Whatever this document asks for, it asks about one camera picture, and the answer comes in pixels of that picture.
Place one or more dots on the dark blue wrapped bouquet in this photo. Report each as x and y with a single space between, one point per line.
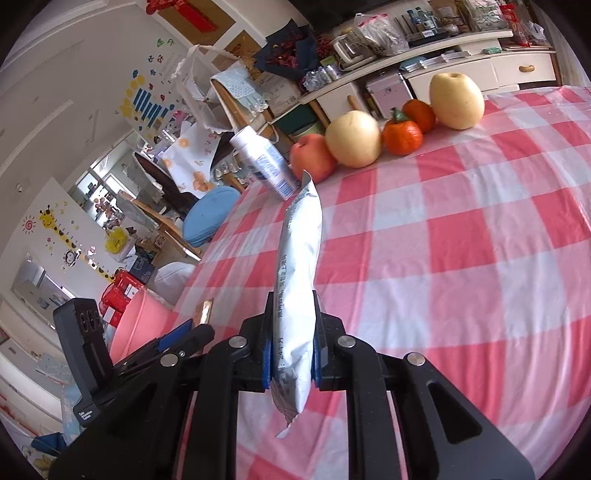
286 53

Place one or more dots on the blue chair cushion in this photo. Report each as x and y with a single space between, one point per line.
207 214

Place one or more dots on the plastic bag of packets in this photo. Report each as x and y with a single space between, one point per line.
482 14

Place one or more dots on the cream cabinet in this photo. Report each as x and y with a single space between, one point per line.
461 74

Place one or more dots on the light blue cloth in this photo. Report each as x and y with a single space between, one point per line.
55 383

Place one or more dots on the red wall ornament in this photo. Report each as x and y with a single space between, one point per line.
178 9

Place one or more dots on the white milk bottle blue label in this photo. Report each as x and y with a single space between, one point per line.
268 161

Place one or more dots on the glass kettle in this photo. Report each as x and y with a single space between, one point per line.
351 48

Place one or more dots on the silver grey snack bag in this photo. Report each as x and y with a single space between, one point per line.
298 277

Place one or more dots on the white cardboard box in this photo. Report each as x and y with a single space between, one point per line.
277 94

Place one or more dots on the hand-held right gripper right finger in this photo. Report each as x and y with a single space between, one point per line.
316 364

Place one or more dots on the blue striped wall sticker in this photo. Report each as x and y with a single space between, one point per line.
143 101

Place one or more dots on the light green lace cloth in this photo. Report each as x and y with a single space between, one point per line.
240 83

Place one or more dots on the red packets in plastic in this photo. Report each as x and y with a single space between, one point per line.
519 25

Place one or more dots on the silver metal case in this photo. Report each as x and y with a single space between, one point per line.
388 92

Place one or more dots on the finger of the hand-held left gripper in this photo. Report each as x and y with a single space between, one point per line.
198 339
178 333

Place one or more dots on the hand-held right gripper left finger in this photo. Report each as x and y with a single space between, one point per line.
267 364

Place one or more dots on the black television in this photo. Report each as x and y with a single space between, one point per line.
332 9

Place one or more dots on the pink bucket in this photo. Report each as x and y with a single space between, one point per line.
138 318

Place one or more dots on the white round cushion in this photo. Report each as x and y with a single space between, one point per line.
175 279

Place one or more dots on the water bottle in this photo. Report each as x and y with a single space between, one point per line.
429 17
412 17

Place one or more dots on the yellow pear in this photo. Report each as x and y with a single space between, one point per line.
456 99
353 138

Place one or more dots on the yellow plastic bag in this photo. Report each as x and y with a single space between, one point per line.
117 240

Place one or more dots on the clear plastic bag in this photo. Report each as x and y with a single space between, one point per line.
381 32

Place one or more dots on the yellow giraffe wall sticker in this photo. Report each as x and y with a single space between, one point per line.
48 219

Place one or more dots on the wooden chair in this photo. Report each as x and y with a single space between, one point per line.
231 105

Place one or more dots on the red apple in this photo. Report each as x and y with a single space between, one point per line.
311 159

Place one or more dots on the mandarin orange with green leaf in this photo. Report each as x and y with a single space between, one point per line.
402 137

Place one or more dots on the dark brown chair back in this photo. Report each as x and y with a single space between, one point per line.
161 184

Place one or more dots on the dark green box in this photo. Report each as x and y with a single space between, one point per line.
302 123

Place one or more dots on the red cardboard box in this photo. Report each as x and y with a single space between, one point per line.
121 288

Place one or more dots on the red gold snack packet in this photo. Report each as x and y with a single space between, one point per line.
204 314

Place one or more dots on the white cloth with orange print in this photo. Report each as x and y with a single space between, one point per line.
189 161

